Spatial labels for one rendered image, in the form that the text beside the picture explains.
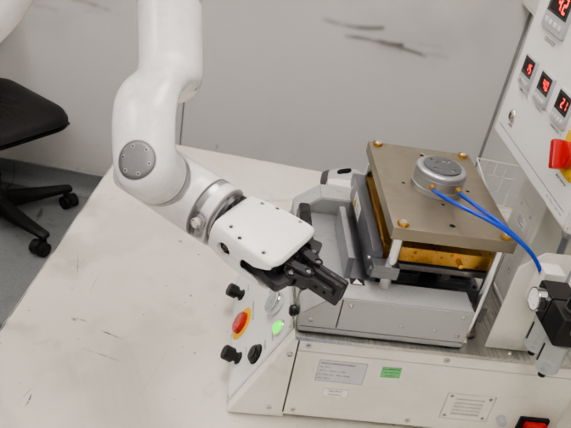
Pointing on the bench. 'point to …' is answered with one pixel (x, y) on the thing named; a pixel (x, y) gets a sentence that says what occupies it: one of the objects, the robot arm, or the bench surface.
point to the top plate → (438, 199)
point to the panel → (256, 330)
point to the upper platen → (434, 256)
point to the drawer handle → (304, 212)
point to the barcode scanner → (338, 174)
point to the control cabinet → (536, 169)
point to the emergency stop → (240, 322)
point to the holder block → (436, 284)
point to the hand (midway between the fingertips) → (328, 285)
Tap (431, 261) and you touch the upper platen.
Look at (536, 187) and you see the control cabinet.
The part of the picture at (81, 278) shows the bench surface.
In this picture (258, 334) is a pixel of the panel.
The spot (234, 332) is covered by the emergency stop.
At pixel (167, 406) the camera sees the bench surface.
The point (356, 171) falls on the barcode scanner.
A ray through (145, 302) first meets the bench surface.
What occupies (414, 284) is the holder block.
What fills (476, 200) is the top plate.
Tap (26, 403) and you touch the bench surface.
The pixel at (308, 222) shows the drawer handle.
